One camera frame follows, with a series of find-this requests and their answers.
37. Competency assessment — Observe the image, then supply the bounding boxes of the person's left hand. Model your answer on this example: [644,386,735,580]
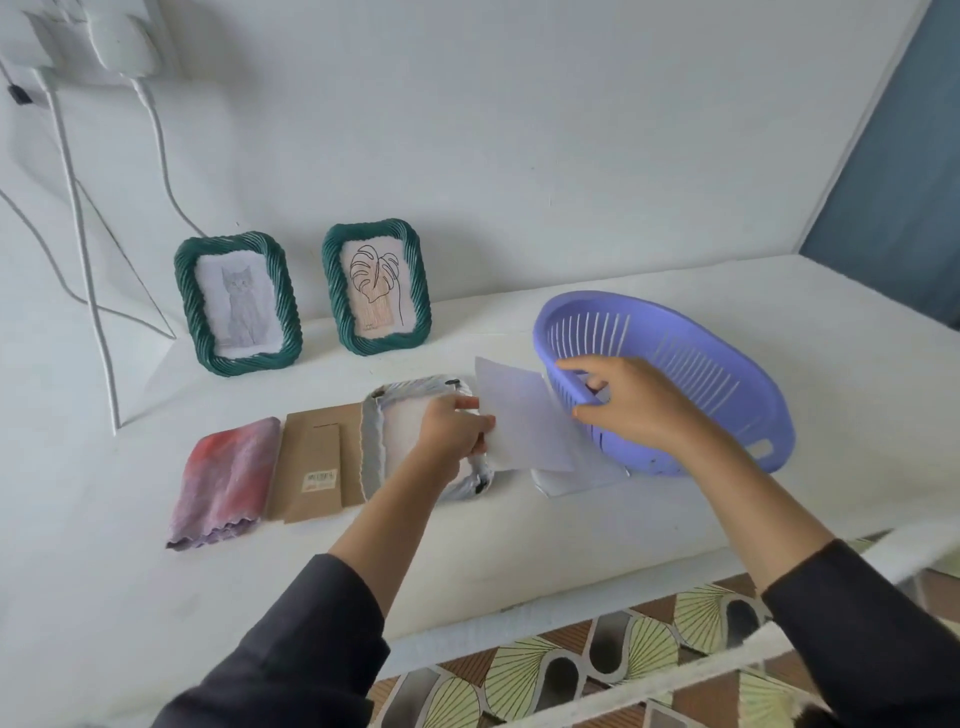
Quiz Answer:
[410,395,498,489]

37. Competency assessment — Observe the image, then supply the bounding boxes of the person's right hand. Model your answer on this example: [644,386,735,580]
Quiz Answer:
[554,354,721,459]

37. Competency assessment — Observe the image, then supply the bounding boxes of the white paper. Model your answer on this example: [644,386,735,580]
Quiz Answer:
[530,442,631,498]
[474,356,577,474]

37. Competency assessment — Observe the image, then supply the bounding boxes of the grey frame with rose drawing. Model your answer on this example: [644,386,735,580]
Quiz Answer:
[358,374,496,502]

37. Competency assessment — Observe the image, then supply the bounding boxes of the purple plastic basket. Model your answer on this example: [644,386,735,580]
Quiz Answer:
[532,290,796,478]

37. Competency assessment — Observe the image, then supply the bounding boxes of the brown cardboard frame backing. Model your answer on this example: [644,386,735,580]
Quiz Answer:
[266,403,367,525]

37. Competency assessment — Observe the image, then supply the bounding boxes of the paper sheets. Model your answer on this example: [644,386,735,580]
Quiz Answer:
[193,251,286,360]
[341,238,416,340]

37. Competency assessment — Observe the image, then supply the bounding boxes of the pink purple cloth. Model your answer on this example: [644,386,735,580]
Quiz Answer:
[164,416,283,553]

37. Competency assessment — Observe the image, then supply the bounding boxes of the person's right forearm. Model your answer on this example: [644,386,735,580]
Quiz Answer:
[674,427,960,728]

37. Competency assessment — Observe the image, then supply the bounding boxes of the dark teal door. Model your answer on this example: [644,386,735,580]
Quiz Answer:
[798,0,960,331]

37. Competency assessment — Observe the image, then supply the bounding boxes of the white rounded charger adapter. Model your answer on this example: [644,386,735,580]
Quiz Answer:
[83,0,165,79]

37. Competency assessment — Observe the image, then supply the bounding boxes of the white rectangular charger adapter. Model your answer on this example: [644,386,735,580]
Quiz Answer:
[0,11,58,73]

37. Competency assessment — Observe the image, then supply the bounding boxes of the thin white cable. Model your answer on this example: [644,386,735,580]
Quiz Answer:
[0,187,178,340]

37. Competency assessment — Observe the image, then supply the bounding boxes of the curved white charging cable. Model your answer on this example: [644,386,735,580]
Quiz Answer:
[131,77,208,238]

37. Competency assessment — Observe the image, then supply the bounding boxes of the white wall socket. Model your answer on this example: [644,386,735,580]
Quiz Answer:
[0,0,178,84]

